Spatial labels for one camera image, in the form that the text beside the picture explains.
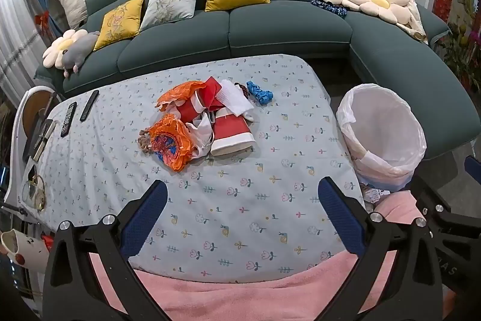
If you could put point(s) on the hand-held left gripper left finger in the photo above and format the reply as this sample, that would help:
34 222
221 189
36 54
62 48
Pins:
148 219

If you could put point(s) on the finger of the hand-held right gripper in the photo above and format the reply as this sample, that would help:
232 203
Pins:
432 198
474 165

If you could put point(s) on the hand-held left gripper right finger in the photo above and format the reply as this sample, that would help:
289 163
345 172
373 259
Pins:
340 219

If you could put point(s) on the brown scrunchie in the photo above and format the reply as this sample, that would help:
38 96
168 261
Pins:
144 142

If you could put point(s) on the orange printed plastic wrapper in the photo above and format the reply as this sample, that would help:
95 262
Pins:
169 144

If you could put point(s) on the trash bin with white bag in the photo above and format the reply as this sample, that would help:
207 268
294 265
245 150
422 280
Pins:
379 125

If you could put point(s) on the white plastic bag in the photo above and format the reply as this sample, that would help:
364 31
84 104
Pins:
201 135

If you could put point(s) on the small red paper cup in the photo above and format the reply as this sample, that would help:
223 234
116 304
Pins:
188 110

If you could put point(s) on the large red paper cup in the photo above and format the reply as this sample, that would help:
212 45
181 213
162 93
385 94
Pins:
233 135

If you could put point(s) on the plain orange plastic bag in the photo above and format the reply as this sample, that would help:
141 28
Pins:
176 93

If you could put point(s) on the red paper piece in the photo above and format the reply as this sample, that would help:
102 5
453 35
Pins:
212 91

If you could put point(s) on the white tissue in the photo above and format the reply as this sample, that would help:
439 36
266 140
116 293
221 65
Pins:
235 97

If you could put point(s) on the dark red scrunchie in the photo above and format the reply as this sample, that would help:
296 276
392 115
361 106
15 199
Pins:
242 88

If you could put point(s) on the printed paper packet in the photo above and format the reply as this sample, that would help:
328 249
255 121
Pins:
372 195

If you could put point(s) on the floral tablecloth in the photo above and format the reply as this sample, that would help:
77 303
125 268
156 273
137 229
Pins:
112 155

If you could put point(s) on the potted plant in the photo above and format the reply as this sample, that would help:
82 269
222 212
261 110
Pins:
464 50

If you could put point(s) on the eyeglasses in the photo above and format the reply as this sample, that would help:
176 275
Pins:
34 191

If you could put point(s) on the pink fleece blanket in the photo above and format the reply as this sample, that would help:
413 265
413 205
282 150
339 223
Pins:
240 298

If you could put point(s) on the black remote control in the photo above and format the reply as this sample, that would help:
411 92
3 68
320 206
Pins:
89 106
68 120

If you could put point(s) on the white mug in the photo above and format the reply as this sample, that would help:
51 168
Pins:
22 249

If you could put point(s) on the dark tablet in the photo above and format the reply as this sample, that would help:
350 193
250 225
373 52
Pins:
37 140

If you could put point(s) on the cream blanket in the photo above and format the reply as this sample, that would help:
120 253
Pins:
411 22

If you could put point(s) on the white side table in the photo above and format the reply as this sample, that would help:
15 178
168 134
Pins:
22 110

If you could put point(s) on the grey plush toy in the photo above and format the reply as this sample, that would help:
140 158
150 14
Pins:
80 52

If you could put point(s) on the green sofa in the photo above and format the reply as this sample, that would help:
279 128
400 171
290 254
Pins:
285 31

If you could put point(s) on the small yellow cushion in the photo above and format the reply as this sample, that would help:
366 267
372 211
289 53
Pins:
118 22

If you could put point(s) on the dark blue knitted cloth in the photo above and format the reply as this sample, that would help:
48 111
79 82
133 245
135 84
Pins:
329 7

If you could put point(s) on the light grey embroidered cushion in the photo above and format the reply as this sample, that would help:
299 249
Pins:
171 3

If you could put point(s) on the red curtain bow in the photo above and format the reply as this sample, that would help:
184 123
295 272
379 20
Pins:
43 22

